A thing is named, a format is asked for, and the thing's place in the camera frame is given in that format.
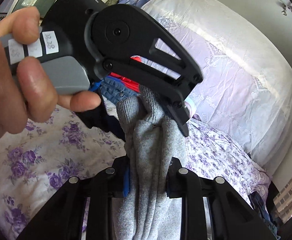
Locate folded blue jeans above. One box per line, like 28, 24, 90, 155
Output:
99, 76, 139, 105

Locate dark navy clothes pile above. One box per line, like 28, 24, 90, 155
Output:
249, 191, 281, 239

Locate red folded garment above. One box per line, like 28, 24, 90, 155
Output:
109, 56, 143, 93

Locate person's left hand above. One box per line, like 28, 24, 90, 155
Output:
0, 7, 101, 138

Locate grey sweatpants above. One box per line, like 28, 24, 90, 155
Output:
112, 86, 186, 239

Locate purple floral bed sheet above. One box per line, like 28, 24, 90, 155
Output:
0, 108, 270, 239

